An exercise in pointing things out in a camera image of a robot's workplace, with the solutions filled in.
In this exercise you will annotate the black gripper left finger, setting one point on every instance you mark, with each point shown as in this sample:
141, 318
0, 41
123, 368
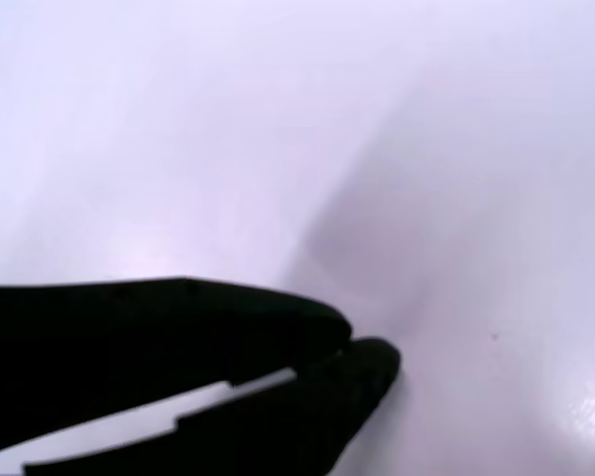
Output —
154, 337

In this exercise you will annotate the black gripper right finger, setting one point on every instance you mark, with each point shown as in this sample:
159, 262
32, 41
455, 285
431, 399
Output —
287, 426

